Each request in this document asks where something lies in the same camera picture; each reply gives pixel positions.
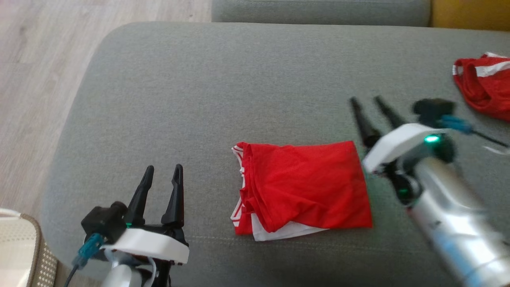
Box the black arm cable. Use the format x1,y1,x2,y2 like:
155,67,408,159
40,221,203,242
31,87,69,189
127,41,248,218
64,233,105,287
440,115,510,149

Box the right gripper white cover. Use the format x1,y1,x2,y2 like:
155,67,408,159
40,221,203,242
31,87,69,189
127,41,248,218
349,95,455,176

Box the red shorts with white stripe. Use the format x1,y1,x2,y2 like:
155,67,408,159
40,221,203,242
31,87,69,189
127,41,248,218
452,52,510,122

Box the grey sofa back cushion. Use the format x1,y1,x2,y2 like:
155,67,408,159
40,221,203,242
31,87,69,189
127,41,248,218
211,0,432,28

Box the yellow cushion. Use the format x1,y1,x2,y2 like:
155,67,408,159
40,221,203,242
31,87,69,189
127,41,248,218
431,0,510,31

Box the white right cable tag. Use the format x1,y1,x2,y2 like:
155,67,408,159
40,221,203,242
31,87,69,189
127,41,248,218
483,145,510,156

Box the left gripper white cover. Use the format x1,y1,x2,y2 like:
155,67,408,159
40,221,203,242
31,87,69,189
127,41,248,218
100,164,190,265

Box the red jersey with white trim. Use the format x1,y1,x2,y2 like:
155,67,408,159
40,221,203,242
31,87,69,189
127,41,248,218
230,140,373,242

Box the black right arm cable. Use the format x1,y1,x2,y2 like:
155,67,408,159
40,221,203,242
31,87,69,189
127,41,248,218
440,115,510,149

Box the beige woven laundry basket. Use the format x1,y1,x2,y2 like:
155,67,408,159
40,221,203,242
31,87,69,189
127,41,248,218
0,207,58,287

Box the grey sofa seat cushion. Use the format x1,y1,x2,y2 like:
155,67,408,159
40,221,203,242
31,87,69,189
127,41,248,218
40,22,510,287

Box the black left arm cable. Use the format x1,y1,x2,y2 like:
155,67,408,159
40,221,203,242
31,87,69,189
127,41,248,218
64,233,105,287

